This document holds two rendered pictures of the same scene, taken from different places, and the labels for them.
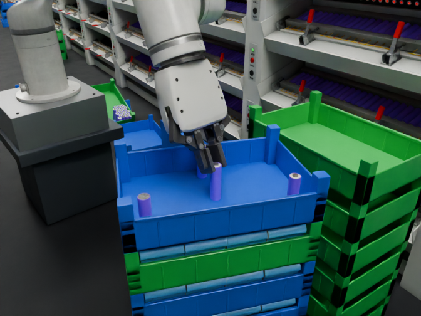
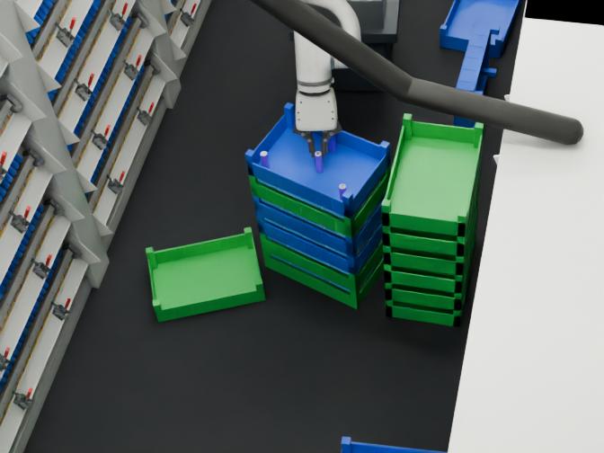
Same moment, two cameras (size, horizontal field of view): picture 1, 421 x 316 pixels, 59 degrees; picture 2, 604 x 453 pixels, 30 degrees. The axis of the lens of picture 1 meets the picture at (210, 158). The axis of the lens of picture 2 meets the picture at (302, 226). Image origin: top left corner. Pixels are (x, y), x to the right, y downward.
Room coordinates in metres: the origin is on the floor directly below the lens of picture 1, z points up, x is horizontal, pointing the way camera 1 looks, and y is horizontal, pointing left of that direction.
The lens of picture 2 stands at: (-0.67, -1.43, 2.56)
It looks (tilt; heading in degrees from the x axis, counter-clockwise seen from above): 52 degrees down; 52
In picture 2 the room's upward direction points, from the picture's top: 8 degrees counter-clockwise
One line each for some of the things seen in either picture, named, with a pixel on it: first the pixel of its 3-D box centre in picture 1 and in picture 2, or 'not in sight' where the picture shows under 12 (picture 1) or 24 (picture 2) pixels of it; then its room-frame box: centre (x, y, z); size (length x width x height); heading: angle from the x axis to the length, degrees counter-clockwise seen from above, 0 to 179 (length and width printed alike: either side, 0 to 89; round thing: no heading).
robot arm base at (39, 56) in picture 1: (41, 63); not in sight; (1.12, 0.51, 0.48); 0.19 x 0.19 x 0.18
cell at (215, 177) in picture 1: (215, 180); (318, 161); (0.52, -0.01, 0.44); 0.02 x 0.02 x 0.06
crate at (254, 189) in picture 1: (212, 178); (318, 158); (0.52, 0.00, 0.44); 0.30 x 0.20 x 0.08; 104
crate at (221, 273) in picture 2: not in sight; (205, 273); (0.24, 0.20, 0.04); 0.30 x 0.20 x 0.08; 147
